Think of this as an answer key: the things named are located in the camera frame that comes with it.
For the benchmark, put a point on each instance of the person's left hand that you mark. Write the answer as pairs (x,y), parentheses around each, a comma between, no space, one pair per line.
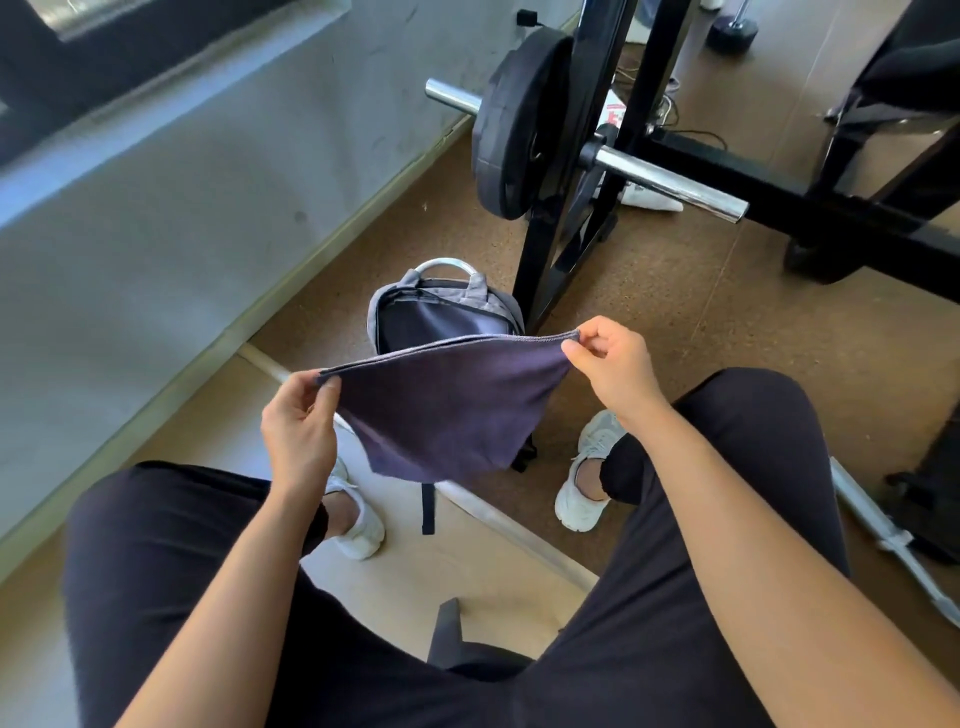
(294,442)

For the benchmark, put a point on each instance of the person's right hand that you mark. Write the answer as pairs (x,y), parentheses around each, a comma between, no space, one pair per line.
(622,375)

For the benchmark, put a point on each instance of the person's left thumb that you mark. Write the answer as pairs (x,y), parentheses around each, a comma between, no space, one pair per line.
(330,401)

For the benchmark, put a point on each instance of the person's right thumb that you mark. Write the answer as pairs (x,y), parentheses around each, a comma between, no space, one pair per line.
(579,366)

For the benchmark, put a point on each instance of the dark purple-grey cloth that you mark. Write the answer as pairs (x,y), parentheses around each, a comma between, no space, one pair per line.
(450,405)

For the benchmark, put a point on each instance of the person's left forearm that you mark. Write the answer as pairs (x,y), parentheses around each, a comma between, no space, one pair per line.
(225,600)

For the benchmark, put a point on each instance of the person's right forearm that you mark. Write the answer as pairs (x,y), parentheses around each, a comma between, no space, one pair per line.
(772,570)

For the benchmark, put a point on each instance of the person's white right shoe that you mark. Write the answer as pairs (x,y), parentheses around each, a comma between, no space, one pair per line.
(589,480)

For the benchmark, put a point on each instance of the person's white shoe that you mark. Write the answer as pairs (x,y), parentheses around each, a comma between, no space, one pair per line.
(589,480)
(360,521)

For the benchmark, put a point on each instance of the person's white left shoe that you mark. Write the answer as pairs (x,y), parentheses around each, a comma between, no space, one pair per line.
(360,521)

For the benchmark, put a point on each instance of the grey backpack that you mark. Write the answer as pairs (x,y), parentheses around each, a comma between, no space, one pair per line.
(442,315)

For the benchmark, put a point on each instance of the white paper sheet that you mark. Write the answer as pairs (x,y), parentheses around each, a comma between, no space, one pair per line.
(649,199)

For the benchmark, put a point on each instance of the chrome barbell bar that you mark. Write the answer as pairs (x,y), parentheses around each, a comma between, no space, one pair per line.
(667,180)

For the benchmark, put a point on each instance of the black weight plate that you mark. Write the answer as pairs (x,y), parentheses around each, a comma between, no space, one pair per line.
(517,127)

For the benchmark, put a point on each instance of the red and white leaflet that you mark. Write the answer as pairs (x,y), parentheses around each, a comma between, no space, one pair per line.
(616,111)

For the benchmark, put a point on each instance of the black bench seat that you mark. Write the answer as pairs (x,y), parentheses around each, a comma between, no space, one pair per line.
(457,645)

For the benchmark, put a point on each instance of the person's black trousers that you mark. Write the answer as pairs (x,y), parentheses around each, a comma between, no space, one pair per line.
(637,637)

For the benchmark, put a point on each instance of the silver metal bar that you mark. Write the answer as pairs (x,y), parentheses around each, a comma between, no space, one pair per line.
(892,536)

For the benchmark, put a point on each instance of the black dumbbell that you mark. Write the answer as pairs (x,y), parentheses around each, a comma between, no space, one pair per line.
(731,30)

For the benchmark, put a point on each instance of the black equipment base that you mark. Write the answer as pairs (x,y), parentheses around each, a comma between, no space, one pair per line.
(930,487)

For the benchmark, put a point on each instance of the dark framed window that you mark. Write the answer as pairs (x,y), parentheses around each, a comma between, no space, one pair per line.
(90,45)

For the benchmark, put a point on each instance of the black steel rack frame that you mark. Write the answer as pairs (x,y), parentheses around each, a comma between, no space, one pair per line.
(787,202)

